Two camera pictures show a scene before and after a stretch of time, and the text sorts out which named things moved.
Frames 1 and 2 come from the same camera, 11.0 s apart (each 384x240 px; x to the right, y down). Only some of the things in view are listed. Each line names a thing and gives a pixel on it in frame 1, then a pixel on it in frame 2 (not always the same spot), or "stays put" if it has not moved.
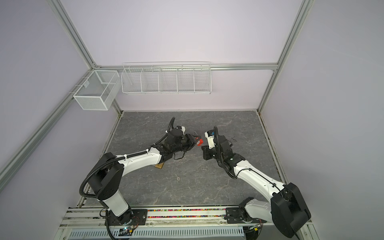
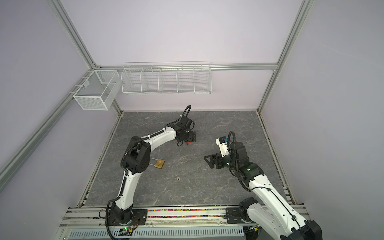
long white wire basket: x=166 y=77 stays put
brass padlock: x=159 y=165 stays put
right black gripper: x=207 y=156 to x=219 y=157
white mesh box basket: x=98 y=90 stays put
